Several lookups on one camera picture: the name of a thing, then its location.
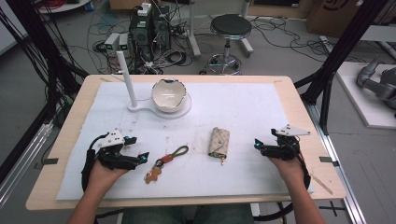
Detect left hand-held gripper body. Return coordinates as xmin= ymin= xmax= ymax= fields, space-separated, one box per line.
xmin=96 ymin=129 xmax=140 ymax=171

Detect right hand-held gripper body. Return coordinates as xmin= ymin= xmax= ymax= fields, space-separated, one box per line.
xmin=261 ymin=123 xmax=312 ymax=161

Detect person's right hand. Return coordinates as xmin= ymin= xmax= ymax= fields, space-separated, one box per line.
xmin=268 ymin=157 xmax=308 ymax=189

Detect person's left hand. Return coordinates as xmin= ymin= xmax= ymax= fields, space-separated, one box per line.
xmin=87 ymin=160 xmax=137 ymax=194

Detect beige quilted key pouch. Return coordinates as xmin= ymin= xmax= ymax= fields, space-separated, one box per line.
xmin=207 ymin=126 xmax=231 ymax=166

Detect white table mat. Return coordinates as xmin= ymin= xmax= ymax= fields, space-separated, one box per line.
xmin=55 ymin=80 xmax=316 ymax=202

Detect black tape piece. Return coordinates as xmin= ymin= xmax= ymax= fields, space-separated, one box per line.
xmin=318 ymin=156 xmax=341 ymax=168
xmin=33 ymin=157 xmax=60 ymax=171

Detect white eggshell-shaped bowl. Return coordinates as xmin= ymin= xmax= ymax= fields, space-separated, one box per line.
xmin=150 ymin=77 xmax=188 ymax=114

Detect person's legs in jeans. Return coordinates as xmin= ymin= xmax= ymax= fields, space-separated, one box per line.
xmin=120 ymin=203 xmax=255 ymax=224

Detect black tape cross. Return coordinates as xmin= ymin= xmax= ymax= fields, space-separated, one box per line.
xmin=318 ymin=200 xmax=347 ymax=217

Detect white platform board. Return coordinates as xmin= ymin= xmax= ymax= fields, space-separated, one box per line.
xmin=335 ymin=61 xmax=396 ymax=130

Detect grey metal table leg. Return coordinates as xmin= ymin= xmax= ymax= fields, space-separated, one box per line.
xmin=238 ymin=0 xmax=255 ymax=59
xmin=186 ymin=0 xmax=203 ymax=59

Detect grey box with green display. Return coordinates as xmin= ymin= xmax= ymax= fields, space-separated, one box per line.
xmin=104 ymin=32 xmax=121 ymax=53
xmin=118 ymin=33 xmax=131 ymax=52

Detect black computer tower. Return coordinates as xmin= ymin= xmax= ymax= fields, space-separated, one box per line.
xmin=128 ymin=4 xmax=172 ymax=64

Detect black round stool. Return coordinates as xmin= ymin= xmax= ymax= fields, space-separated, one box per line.
xmin=199 ymin=13 xmax=255 ymax=76

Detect cardboard box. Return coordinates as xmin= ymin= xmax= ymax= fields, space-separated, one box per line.
xmin=305 ymin=0 xmax=363 ymax=39

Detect white power adapter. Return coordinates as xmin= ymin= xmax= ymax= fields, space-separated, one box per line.
xmin=136 ymin=2 xmax=153 ymax=18

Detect keychain with green loop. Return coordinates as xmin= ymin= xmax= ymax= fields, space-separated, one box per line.
xmin=143 ymin=145 xmax=191 ymax=185

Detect right hand-held gripper black cable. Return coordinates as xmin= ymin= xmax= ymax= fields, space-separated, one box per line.
xmin=253 ymin=146 xmax=313 ymax=222

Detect hand-held gripper black cable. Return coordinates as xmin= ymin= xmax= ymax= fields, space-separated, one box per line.
xmin=80 ymin=133 xmax=109 ymax=193
xmin=253 ymin=146 xmax=313 ymax=222

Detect left hand-held gripper black cable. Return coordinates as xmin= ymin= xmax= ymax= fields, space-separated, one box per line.
xmin=80 ymin=133 xmax=109 ymax=193

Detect aluminium rail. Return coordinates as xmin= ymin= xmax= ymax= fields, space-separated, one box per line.
xmin=0 ymin=121 xmax=54 ymax=208
xmin=304 ymin=102 xmax=369 ymax=224

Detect white stand with post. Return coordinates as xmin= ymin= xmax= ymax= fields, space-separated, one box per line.
xmin=116 ymin=50 xmax=192 ymax=120

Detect tangle of floor cables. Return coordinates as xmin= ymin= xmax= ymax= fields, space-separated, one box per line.
xmin=85 ymin=12 xmax=195 ymax=76

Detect black frame post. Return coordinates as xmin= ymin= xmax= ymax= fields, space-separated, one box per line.
xmin=293 ymin=0 xmax=390 ymax=135
xmin=0 ymin=0 xmax=90 ymax=185

